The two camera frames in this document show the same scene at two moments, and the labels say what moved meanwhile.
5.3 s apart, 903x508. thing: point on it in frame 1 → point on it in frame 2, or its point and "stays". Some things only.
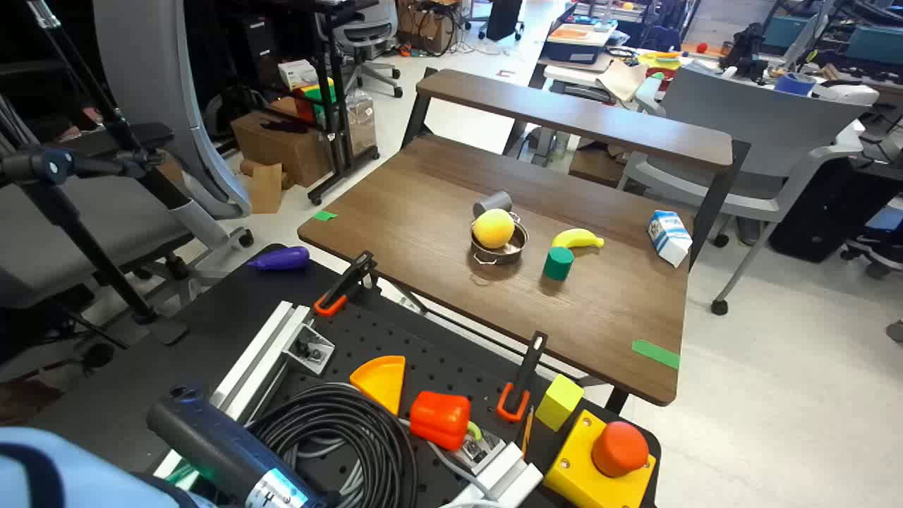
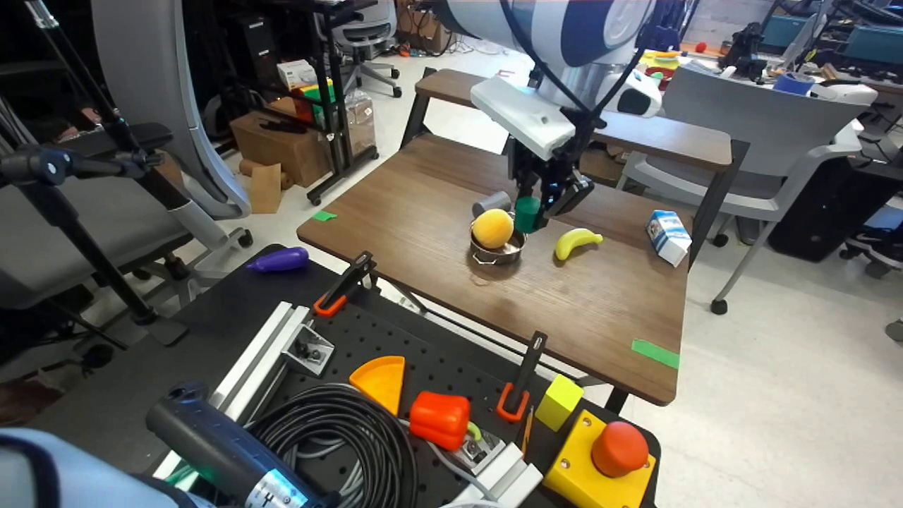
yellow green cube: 560,402 stays
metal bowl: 499,261 stays
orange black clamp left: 348,279 stays
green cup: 557,264 → 528,213
